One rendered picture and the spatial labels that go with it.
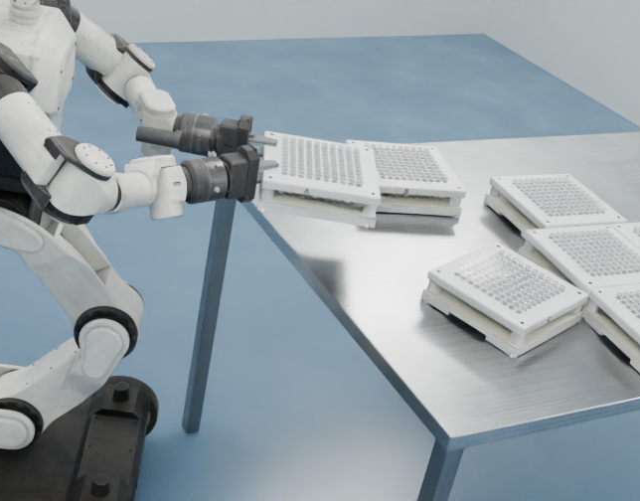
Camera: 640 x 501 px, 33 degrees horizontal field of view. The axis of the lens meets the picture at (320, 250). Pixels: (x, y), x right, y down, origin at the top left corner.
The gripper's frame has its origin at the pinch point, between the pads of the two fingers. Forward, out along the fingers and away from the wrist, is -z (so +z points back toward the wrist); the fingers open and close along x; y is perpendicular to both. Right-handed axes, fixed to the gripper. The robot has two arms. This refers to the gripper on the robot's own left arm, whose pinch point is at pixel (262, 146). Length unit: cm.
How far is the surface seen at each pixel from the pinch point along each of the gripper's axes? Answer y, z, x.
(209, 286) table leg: -25, 11, 54
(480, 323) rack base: 27, -51, 16
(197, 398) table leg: -25, 11, 91
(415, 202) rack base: -20.9, -36.1, 16.4
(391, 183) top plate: -18.5, -29.3, 11.6
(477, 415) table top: 54, -51, 19
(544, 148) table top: -79, -72, 20
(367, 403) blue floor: -57, -37, 105
